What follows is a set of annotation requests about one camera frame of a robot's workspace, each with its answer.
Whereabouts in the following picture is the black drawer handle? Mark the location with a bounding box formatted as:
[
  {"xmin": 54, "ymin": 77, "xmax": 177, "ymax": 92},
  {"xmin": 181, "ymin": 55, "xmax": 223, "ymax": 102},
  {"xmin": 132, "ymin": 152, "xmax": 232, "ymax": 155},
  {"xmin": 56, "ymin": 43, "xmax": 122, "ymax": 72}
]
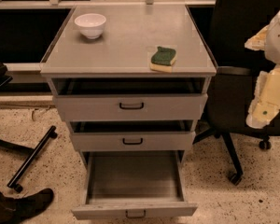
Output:
[
  {"xmin": 119, "ymin": 102, "xmax": 145, "ymax": 110},
  {"xmin": 125, "ymin": 209, "xmax": 147, "ymax": 219},
  {"xmin": 122, "ymin": 138, "xmax": 144, "ymax": 146}
]

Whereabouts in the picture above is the black bottom drawer handle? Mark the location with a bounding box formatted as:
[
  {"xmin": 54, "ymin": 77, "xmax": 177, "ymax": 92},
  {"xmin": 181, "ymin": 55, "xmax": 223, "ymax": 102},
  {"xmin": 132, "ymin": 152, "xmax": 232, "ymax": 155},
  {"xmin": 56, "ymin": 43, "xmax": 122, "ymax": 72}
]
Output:
[{"xmin": 125, "ymin": 209, "xmax": 147, "ymax": 219}]

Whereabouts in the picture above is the black stand base left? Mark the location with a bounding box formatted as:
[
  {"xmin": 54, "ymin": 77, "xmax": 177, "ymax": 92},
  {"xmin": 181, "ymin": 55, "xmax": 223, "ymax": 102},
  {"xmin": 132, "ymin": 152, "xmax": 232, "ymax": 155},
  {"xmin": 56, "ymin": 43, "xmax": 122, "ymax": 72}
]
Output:
[{"xmin": 0, "ymin": 62, "xmax": 58, "ymax": 193}]

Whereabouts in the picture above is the top grey drawer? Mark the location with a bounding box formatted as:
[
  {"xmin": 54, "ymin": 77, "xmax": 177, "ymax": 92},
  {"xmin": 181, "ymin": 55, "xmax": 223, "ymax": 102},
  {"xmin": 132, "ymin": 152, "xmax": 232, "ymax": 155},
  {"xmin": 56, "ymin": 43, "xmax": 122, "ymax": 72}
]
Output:
[{"xmin": 53, "ymin": 77, "xmax": 207, "ymax": 121}]

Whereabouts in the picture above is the middle grey drawer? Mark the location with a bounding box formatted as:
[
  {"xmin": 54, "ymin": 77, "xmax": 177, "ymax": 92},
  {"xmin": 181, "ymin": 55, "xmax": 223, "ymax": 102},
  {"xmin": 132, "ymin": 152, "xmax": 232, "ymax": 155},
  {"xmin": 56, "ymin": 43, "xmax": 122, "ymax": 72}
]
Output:
[{"xmin": 70, "ymin": 120, "xmax": 195, "ymax": 151}]

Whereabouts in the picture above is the bottom grey drawer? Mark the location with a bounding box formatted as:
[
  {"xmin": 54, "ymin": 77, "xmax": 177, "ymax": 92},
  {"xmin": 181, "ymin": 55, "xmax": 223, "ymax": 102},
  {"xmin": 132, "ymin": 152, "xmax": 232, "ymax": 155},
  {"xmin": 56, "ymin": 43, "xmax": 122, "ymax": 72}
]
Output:
[{"xmin": 72, "ymin": 151, "xmax": 197, "ymax": 220}]

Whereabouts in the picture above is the green and yellow sponge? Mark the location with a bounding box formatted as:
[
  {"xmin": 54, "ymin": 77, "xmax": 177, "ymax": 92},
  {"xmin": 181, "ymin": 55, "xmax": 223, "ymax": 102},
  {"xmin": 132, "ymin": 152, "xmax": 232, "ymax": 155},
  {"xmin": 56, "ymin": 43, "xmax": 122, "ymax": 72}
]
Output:
[{"xmin": 149, "ymin": 46, "xmax": 176, "ymax": 73}]

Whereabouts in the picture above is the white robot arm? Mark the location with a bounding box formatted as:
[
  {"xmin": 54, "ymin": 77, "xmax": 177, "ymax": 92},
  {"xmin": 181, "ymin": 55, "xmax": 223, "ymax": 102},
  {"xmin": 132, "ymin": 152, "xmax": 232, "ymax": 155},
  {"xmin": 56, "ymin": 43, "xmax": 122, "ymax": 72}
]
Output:
[{"xmin": 245, "ymin": 10, "xmax": 280, "ymax": 129}]

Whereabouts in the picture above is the white ceramic bowl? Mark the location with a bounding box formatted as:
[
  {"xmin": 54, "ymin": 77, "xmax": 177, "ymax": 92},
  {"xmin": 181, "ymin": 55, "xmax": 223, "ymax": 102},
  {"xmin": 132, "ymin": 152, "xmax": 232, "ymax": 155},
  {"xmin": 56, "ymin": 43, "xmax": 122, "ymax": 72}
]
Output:
[{"xmin": 75, "ymin": 13, "xmax": 106, "ymax": 39}]

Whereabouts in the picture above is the grey drawer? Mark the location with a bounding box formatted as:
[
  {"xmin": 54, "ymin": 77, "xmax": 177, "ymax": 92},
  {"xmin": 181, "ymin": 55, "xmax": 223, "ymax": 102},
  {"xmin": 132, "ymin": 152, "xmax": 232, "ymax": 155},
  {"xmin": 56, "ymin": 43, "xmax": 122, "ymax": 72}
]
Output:
[
  {"xmin": 72, "ymin": 151, "xmax": 197, "ymax": 220},
  {"xmin": 70, "ymin": 120, "xmax": 195, "ymax": 151},
  {"xmin": 53, "ymin": 77, "xmax": 207, "ymax": 121}
]

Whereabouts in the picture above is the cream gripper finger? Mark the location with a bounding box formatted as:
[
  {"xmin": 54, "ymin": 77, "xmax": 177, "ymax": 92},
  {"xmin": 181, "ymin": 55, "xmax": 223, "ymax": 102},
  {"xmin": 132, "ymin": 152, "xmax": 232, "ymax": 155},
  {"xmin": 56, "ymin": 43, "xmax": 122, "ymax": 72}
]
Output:
[
  {"xmin": 245, "ymin": 64, "xmax": 280, "ymax": 129},
  {"xmin": 245, "ymin": 25, "xmax": 268, "ymax": 51}
]

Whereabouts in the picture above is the black office chair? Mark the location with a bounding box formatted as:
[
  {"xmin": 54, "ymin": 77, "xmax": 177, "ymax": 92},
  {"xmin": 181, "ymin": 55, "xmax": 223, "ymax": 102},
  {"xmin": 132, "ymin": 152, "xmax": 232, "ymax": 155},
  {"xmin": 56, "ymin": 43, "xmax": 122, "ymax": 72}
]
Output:
[{"xmin": 189, "ymin": 0, "xmax": 280, "ymax": 184}]

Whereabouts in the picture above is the black middle drawer handle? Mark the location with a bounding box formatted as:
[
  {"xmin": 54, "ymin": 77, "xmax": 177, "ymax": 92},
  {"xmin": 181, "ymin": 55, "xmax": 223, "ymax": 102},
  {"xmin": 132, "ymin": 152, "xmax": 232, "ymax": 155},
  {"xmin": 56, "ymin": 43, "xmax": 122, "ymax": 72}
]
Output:
[{"xmin": 122, "ymin": 138, "xmax": 144, "ymax": 146}]

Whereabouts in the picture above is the black top drawer handle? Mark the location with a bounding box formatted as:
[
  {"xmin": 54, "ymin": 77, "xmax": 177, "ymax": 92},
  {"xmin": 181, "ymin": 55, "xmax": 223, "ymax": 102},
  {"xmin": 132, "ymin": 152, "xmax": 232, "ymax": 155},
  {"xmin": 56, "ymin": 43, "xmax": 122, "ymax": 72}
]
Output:
[{"xmin": 119, "ymin": 102, "xmax": 145, "ymax": 110}]

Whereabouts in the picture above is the grey drawer cabinet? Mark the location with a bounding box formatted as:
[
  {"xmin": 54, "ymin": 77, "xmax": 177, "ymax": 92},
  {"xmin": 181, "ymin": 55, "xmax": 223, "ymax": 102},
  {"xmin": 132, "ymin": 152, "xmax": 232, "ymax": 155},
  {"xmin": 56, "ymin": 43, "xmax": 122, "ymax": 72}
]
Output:
[{"xmin": 39, "ymin": 4, "xmax": 217, "ymax": 171}]

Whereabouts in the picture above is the dark shoe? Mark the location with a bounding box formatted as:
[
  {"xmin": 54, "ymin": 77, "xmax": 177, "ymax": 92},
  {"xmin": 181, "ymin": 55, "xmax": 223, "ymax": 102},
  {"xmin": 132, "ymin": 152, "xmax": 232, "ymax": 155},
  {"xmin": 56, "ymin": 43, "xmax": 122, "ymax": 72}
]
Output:
[{"xmin": 0, "ymin": 189, "xmax": 54, "ymax": 224}]

